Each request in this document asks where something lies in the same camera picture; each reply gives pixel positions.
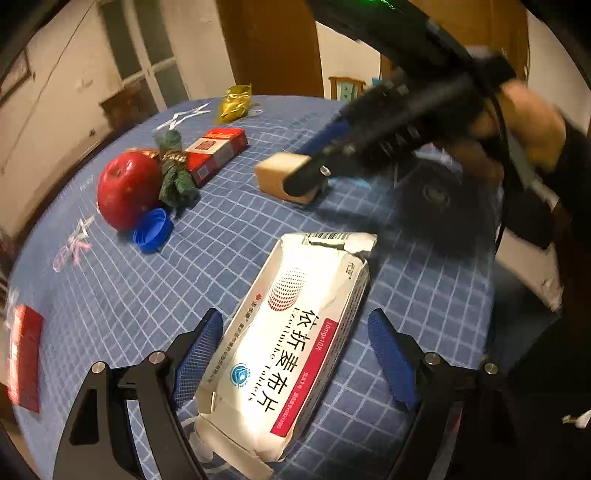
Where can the tan foam block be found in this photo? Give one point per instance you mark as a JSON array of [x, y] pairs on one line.
[[274, 173]]

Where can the red apple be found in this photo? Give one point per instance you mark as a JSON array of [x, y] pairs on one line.
[[129, 189]]

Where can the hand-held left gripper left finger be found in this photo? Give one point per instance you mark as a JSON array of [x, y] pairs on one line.
[[198, 355]]

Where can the green backed wooden chair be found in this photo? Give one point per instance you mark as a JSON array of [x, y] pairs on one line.
[[346, 88]]

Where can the red milk carton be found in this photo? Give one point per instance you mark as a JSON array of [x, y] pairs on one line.
[[25, 355]]

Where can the white framed glass door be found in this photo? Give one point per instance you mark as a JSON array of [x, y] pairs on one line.
[[147, 46]]

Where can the green leafy sprig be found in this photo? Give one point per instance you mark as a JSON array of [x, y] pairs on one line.
[[178, 182]]

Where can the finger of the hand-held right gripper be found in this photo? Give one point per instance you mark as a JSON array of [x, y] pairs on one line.
[[323, 138], [304, 177]]

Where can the white medicine box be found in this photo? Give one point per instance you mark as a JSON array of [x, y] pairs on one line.
[[295, 346]]

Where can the person's right hand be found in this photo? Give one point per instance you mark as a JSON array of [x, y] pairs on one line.
[[540, 124]]

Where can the gold foil wrapper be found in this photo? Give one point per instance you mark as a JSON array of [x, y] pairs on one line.
[[233, 104]]

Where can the blue bottle cap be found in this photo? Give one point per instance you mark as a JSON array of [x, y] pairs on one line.
[[152, 230]]

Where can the red cigarette box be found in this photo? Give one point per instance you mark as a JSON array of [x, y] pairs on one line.
[[217, 147]]

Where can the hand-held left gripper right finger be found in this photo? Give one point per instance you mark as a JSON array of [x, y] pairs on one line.
[[392, 360]]

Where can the brown wooden door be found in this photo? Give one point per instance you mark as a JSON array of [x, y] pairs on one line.
[[272, 46]]

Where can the blue checked tablecloth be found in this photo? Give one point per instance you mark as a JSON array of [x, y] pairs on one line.
[[138, 286]]

